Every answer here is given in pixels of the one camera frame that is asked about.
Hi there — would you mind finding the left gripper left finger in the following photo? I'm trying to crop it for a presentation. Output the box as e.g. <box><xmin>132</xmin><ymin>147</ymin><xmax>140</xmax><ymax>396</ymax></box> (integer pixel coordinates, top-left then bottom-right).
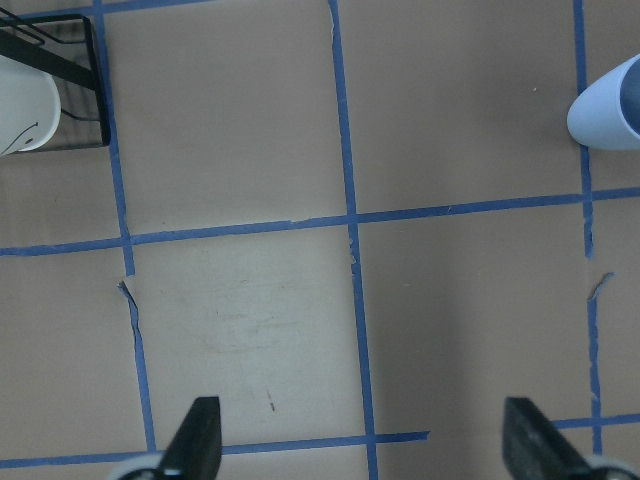
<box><xmin>157</xmin><ymin>396</ymin><xmax>222</xmax><ymax>479</ymax></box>

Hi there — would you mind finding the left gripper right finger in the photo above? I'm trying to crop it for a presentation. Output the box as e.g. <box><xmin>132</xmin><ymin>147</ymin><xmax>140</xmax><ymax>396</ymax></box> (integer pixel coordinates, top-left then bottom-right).
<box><xmin>502</xmin><ymin>397</ymin><xmax>591</xmax><ymax>480</ymax></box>

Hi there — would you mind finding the light blue cup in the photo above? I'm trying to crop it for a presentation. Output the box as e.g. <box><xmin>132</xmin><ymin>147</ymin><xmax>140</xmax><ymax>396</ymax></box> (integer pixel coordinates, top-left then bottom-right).
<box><xmin>567</xmin><ymin>55</ymin><xmax>639</xmax><ymax>151</ymax></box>

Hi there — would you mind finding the white cup on rack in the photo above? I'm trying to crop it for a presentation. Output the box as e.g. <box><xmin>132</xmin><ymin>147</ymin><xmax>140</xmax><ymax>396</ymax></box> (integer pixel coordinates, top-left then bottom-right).
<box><xmin>1</xmin><ymin>56</ymin><xmax>61</xmax><ymax>156</ymax></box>

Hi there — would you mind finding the black wire cup rack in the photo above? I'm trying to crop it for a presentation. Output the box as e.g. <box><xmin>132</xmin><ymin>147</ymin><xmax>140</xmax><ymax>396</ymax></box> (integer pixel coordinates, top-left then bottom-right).
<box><xmin>1</xmin><ymin>8</ymin><xmax>111</xmax><ymax>154</ymax></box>

